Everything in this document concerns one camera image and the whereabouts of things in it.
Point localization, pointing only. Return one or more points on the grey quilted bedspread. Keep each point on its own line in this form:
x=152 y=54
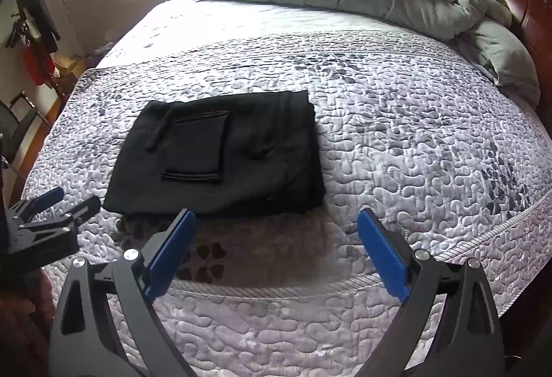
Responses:
x=388 y=144

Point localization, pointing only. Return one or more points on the black pants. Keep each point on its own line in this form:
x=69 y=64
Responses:
x=258 y=135

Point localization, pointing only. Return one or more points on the black mesh chair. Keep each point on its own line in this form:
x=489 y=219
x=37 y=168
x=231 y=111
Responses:
x=17 y=122

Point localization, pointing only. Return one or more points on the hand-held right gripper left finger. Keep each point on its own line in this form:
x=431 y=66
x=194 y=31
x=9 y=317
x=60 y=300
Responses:
x=170 y=252

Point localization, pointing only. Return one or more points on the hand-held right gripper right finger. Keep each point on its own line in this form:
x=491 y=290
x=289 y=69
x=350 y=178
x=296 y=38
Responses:
x=384 y=252

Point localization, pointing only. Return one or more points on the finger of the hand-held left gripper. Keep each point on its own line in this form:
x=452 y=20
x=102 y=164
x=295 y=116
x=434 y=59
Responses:
x=45 y=198
x=84 y=208

